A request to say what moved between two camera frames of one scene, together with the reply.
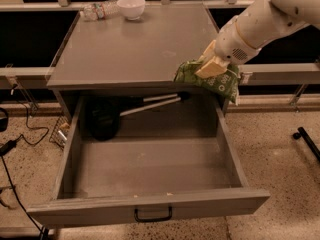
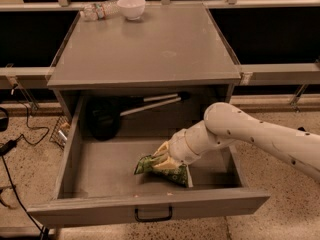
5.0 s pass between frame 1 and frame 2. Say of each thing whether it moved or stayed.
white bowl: stayed
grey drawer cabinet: stayed
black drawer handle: stayed
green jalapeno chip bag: moved
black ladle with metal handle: stayed
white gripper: moved
